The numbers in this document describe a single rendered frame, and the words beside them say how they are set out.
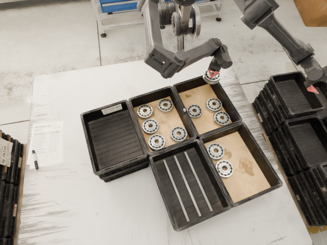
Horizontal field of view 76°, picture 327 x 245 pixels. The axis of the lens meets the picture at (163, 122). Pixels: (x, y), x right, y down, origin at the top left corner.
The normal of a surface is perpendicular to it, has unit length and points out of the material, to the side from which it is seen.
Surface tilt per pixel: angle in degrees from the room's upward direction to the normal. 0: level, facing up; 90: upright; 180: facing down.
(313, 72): 72
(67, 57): 0
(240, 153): 0
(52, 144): 0
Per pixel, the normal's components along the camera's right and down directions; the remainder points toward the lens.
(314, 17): -0.02, 0.89
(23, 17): 0.00, -0.46
